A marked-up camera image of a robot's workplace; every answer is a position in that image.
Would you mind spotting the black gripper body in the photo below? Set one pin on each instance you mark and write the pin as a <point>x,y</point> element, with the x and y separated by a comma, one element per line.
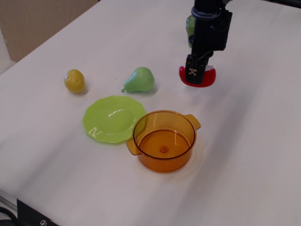
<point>212,24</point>

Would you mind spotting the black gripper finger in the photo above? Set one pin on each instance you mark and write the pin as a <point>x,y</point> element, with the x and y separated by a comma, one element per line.
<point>195,68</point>

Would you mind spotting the light green plastic plate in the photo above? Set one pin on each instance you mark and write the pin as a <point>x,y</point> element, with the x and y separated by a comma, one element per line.
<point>112,119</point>

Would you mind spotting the green toy bell pepper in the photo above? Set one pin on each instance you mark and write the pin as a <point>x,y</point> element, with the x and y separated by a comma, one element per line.
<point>190,28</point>

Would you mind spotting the green toy pear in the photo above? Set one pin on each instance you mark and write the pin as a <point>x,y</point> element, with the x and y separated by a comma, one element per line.
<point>141,80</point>

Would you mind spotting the orange transparent plastic pot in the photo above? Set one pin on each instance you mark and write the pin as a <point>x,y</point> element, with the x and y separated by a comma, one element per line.
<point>163,140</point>

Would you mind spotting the yellow toy lemon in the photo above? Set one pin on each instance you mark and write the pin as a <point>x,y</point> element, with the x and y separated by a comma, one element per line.
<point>74,81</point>

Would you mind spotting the black metal corner bracket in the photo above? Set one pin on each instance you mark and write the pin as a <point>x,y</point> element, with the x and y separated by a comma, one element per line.
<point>27,216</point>

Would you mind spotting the aluminium table rail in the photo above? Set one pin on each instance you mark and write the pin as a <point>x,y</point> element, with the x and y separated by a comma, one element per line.
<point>9,201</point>

